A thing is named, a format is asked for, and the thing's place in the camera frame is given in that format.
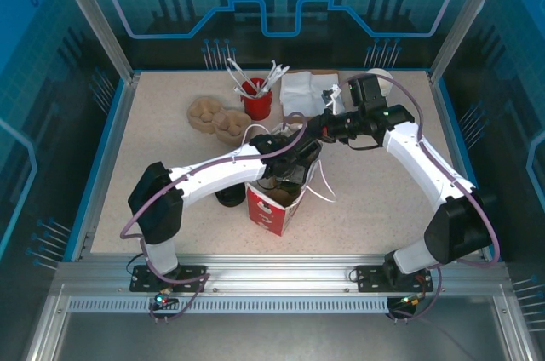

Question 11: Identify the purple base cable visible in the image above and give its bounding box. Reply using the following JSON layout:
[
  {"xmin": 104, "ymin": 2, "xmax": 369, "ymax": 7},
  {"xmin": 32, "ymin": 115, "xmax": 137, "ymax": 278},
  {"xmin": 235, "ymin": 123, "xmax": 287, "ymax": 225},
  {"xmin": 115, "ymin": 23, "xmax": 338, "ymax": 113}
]
[
  {"xmin": 142, "ymin": 269, "xmax": 212, "ymax": 326},
  {"xmin": 385, "ymin": 266, "xmax": 444, "ymax": 324}
]

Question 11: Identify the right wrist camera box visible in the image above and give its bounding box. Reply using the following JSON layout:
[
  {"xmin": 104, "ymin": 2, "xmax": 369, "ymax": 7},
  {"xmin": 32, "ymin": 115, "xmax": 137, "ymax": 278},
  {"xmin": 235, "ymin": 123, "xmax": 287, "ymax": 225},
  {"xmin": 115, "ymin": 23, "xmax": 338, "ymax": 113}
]
[{"xmin": 319, "ymin": 83, "xmax": 345, "ymax": 116}]

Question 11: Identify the red and white paper bag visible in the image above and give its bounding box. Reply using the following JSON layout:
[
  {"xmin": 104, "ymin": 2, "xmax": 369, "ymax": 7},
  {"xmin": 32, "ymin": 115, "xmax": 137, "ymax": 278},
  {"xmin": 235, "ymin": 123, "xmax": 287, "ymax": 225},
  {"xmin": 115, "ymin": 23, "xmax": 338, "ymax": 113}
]
[{"xmin": 241, "ymin": 122, "xmax": 338, "ymax": 238}]

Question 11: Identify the red plastic holder cup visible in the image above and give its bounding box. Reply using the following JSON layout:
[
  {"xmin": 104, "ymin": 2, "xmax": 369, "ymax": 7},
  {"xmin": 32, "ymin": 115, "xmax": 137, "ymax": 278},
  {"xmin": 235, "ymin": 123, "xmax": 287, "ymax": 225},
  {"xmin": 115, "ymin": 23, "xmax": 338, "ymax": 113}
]
[{"xmin": 240, "ymin": 77, "xmax": 274, "ymax": 122}]

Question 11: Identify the small lit circuit board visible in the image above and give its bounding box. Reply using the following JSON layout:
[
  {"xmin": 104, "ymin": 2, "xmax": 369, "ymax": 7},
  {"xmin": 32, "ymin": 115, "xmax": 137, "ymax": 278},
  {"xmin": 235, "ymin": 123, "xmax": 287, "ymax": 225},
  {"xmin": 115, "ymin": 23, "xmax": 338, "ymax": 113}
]
[
  {"xmin": 152, "ymin": 292, "xmax": 180, "ymax": 310},
  {"xmin": 394, "ymin": 294, "xmax": 422, "ymax": 310}
]

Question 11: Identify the white paper cup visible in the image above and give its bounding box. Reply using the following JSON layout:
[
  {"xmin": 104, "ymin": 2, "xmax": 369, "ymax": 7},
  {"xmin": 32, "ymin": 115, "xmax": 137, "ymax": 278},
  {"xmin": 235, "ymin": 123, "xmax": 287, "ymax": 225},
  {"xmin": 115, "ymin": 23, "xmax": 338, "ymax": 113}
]
[{"xmin": 365, "ymin": 67, "xmax": 395, "ymax": 92}]

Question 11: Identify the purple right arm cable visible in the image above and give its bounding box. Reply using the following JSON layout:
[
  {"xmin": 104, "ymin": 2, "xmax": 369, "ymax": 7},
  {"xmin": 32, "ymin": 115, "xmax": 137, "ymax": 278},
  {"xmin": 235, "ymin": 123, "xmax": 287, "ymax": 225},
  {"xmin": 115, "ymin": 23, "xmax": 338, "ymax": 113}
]
[{"xmin": 338, "ymin": 74, "xmax": 502, "ymax": 271}]

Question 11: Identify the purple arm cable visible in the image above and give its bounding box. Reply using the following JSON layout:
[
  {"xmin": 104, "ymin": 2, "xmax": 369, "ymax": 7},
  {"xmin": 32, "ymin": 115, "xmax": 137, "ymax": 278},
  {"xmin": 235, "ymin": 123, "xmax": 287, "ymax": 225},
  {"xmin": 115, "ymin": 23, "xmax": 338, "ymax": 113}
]
[
  {"xmin": 118, "ymin": 111, "xmax": 308, "ymax": 251},
  {"xmin": 338, "ymin": 74, "xmax": 502, "ymax": 271}
]

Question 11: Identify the slotted metal cable duct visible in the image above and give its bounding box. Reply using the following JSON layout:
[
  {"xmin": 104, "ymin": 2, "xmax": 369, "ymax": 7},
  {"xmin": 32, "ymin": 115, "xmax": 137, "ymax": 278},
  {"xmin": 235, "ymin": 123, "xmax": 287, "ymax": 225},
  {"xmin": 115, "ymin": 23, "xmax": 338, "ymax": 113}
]
[{"xmin": 67, "ymin": 296, "xmax": 427, "ymax": 316}]

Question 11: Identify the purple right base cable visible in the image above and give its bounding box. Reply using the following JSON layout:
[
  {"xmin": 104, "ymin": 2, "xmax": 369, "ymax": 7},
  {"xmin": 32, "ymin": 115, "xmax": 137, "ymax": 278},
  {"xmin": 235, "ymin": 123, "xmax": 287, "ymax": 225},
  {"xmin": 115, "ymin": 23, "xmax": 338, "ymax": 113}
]
[{"xmin": 385, "ymin": 266, "xmax": 444, "ymax": 324}]

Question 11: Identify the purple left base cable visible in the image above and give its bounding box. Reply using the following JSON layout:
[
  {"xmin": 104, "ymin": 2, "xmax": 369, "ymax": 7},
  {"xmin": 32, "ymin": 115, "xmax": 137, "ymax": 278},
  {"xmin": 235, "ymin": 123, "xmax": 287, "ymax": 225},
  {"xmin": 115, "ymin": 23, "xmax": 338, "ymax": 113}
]
[{"xmin": 142, "ymin": 269, "xmax": 212, "ymax": 326}]

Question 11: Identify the aluminium side rail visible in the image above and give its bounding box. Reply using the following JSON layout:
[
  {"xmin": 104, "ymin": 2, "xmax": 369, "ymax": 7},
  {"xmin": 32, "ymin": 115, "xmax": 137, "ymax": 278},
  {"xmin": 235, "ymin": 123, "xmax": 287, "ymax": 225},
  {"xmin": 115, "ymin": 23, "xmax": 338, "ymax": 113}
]
[
  {"xmin": 54, "ymin": 71, "xmax": 144, "ymax": 262},
  {"xmin": 427, "ymin": 71, "xmax": 510, "ymax": 262}
]

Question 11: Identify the stack of white napkins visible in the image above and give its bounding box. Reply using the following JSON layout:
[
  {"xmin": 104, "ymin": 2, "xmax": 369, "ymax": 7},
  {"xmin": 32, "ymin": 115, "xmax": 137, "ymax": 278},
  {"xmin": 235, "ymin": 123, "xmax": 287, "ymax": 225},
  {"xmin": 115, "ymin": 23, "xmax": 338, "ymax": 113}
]
[{"xmin": 279, "ymin": 69, "xmax": 341, "ymax": 126}]

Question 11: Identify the aluminium base beam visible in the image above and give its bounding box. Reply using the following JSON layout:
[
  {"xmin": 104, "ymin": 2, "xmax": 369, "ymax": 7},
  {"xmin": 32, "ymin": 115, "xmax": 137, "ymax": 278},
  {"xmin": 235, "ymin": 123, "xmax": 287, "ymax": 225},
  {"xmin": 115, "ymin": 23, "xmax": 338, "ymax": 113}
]
[{"xmin": 54, "ymin": 253, "xmax": 508, "ymax": 299}]

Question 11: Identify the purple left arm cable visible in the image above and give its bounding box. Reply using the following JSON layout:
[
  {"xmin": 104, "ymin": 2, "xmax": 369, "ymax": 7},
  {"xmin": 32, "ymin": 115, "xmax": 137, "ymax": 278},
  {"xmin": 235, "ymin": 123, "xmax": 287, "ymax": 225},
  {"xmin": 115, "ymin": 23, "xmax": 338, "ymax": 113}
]
[{"xmin": 118, "ymin": 111, "xmax": 308, "ymax": 251}]

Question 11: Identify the aluminium frame post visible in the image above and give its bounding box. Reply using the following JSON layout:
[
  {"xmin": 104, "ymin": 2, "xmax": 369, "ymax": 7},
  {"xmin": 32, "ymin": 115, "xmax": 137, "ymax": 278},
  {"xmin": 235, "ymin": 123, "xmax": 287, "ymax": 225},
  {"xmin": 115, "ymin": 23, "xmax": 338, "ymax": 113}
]
[
  {"xmin": 46, "ymin": 0, "xmax": 144, "ymax": 83},
  {"xmin": 427, "ymin": 0, "xmax": 512, "ymax": 83}
]

